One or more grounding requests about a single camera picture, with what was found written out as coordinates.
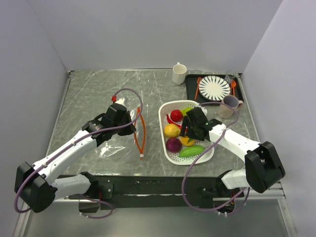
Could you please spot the green pear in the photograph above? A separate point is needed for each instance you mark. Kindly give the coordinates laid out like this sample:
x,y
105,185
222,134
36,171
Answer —
x,y
184,111

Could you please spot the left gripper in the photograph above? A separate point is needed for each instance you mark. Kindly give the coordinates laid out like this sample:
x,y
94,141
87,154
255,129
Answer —
x,y
131,128

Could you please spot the red chili pepper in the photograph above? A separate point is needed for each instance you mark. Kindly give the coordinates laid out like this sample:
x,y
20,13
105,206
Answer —
x,y
170,121

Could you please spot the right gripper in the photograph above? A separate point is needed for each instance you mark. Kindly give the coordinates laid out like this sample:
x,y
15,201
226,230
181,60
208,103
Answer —
x,y
186,122

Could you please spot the white mug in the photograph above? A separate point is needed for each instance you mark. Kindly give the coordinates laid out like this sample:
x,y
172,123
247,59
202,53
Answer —
x,y
179,73

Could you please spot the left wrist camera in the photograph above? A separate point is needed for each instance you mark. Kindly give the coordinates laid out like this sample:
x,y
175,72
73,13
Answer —
x,y
119,101

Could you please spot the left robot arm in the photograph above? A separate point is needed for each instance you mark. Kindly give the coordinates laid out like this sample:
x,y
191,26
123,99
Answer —
x,y
39,184

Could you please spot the beige mug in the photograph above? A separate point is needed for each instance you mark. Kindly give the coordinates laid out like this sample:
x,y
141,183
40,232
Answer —
x,y
229,103

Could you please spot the striped white plate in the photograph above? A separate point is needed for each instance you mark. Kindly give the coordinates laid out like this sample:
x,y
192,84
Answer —
x,y
214,88

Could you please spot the purple onion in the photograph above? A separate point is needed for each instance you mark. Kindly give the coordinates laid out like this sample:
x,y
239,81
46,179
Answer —
x,y
173,145

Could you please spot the orange fork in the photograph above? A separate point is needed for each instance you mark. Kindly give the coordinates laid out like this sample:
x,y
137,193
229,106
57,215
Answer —
x,y
197,88

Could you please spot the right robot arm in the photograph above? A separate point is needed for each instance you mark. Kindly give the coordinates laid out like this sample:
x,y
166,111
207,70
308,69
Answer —
x,y
263,167

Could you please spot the yellow lemon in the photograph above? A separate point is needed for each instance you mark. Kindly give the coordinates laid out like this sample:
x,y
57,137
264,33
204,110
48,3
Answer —
x,y
171,130

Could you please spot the red wrinkled fruit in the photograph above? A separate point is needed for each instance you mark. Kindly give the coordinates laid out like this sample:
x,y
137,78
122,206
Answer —
x,y
176,116

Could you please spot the clear zip top bag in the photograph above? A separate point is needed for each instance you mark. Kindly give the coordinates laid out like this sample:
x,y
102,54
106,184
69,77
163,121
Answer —
x,y
135,142

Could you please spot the clear glass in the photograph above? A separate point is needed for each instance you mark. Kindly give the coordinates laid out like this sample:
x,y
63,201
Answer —
x,y
230,76

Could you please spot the green bitter gourd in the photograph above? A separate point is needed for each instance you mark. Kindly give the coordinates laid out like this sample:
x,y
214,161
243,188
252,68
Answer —
x,y
191,151

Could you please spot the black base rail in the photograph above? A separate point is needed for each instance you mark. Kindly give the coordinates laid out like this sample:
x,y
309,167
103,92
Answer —
x,y
142,192

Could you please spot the white perforated basket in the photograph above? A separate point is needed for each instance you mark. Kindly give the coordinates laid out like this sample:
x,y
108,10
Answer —
x,y
174,158

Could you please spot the orange spoon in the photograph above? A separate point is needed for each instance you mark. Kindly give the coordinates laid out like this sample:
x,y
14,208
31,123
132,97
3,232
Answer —
x,y
233,85

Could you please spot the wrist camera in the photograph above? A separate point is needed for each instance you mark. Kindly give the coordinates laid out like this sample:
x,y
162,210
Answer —
x,y
119,101
204,110

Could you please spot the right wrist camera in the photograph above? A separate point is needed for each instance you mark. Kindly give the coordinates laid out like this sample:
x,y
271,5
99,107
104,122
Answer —
x,y
204,110

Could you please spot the orange fruit with leaf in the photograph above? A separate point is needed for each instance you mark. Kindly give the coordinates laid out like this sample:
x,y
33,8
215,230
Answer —
x,y
186,141

